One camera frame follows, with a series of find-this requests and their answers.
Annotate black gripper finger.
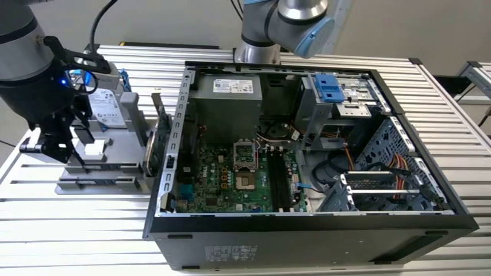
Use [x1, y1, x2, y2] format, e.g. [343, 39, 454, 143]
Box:
[19, 114, 90, 174]
[71, 97, 95, 143]

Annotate black RAM slot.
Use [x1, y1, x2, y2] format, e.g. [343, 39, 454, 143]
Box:
[271, 147, 286, 213]
[281, 147, 298, 213]
[275, 147, 293, 213]
[267, 147, 282, 213]

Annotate silver CPU chip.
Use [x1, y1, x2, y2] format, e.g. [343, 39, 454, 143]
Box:
[83, 140, 106, 156]

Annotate hard disk in blue carrier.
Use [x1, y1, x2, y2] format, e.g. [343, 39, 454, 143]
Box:
[88, 67, 131, 132]

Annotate grey parts rack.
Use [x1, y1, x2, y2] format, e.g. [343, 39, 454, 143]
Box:
[55, 91, 162, 196]

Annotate green graphics card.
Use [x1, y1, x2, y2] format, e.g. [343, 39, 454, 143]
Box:
[140, 91, 172, 178]

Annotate grey power supply unit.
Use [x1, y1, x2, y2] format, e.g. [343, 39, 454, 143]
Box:
[190, 73, 265, 144]

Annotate black bar yellow end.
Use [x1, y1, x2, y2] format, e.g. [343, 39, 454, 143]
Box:
[119, 41, 220, 50]

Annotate metal socket cover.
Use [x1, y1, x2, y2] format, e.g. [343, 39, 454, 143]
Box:
[233, 137, 258, 172]

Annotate CPU socket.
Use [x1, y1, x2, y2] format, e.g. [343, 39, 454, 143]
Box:
[234, 172, 258, 192]

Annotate green motherboard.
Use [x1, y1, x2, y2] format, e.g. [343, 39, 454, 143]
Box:
[175, 142, 309, 214]

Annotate black round fan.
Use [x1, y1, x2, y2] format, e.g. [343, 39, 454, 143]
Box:
[258, 120, 305, 143]

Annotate grey metal drive cage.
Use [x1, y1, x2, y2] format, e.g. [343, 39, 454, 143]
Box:
[295, 73, 390, 150]

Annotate blue plastic drive latch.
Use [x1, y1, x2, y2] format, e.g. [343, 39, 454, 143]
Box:
[314, 74, 343, 103]

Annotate black open PC case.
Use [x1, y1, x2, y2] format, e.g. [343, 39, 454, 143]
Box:
[142, 59, 481, 271]

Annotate black drive with print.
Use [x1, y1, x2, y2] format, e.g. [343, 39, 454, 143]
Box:
[345, 171, 397, 190]

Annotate grey metal disk bay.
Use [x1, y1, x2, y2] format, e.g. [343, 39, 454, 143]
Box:
[318, 169, 423, 213]

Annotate black box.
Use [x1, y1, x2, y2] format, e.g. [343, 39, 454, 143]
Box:
[433, 74, 474, 101]

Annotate silver camera with black bracket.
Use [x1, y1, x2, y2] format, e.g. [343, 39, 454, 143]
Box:
[44, 36, 120, 90]

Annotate thin black camera cable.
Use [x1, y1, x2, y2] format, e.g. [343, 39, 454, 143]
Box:
[88, 0, 120, 55]

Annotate blue data cable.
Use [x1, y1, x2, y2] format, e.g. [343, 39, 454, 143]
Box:
[295, 182, 327, 194]

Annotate thin orange wire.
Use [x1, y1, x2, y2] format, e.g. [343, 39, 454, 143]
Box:
[343, 137, 355, 173]

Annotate red orange yellow wire bundle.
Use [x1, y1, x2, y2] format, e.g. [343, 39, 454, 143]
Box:
[387, 154, 413, 202]

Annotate grey metal frame table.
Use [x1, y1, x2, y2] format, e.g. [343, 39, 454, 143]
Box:
[454, 60, 491, 127]

